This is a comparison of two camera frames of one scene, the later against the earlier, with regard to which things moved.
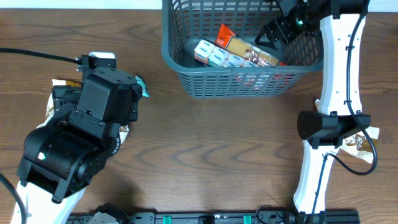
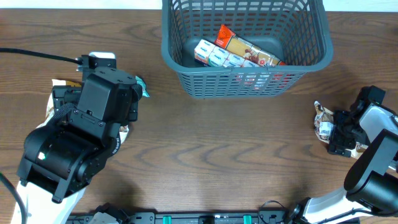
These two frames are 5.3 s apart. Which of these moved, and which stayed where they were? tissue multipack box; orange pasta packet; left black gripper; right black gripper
Moved: right black gripper
Stayed: left black gripper; orange pasta packet; tissue multipack box
